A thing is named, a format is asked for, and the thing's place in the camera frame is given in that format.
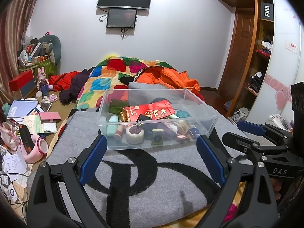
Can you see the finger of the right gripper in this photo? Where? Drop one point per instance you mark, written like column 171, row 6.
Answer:
column 251, row 128

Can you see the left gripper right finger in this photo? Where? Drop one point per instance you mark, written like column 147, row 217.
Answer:
column 215, row 167

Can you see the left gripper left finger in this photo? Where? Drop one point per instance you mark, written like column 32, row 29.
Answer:
column 89, row 159

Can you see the red tea package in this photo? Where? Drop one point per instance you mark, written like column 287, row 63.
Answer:
column 153, row 111

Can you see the blue snack packet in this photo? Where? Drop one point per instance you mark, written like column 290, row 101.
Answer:
column 194, row 132

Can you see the purple bottle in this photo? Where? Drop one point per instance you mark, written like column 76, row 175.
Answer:
column 170, row 130

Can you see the teal round container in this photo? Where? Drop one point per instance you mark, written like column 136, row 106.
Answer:
column 182, row 114

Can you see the pink striped tube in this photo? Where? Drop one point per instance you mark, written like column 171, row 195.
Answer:
column 119, row 132

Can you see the green patterned pouch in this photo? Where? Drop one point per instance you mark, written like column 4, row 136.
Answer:
column 157, row 137

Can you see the mint green bottle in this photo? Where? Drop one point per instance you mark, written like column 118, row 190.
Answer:
column 112, row 126

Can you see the white tape roll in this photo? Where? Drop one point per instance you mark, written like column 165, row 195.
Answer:
column 134, row 135

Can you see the grey black blanket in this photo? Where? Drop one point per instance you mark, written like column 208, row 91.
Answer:
column 131, row 188

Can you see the pink headphones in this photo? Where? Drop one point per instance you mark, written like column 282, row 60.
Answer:
column 33, row 146

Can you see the clear plastic storage box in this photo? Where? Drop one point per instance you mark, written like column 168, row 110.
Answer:
column 145, row 118

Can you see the green glass jar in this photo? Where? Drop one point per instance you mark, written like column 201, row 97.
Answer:
column 116, row 106

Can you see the pink box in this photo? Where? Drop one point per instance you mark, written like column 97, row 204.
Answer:
column 50, row 117

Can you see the orange down jacket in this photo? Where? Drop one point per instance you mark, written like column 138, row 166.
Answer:
column 168, row 77

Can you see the white sliding wardrobe door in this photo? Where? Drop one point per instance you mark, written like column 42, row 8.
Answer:
column 285, row 66

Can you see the red clothing pile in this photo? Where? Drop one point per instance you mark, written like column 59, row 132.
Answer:
column 63, row 81

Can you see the colourful patchwork quilt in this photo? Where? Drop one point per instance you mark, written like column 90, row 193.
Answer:
column 111, row 73

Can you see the blue notebook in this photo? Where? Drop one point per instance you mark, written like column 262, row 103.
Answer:
column 21, row 108

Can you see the pink rabbit figurine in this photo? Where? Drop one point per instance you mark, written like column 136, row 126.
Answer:
column 43, row 83

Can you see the red gift box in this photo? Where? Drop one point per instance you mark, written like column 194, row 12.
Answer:
column 23, row 85

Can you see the green box of clutter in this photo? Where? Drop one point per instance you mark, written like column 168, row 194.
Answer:
column 43, row 53

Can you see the striped curtain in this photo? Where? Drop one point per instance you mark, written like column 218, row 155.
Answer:
column 14, row 22

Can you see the small wall monitor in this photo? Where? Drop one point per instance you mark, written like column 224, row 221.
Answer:
column 121, row 18

